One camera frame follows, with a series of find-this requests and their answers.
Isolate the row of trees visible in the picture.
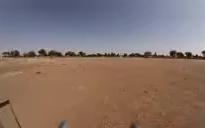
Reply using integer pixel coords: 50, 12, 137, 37
0, 48, 205, 61

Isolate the robot's own part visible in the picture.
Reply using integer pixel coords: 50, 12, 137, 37
58, 120, 71, 128
130, 122, 142, 128

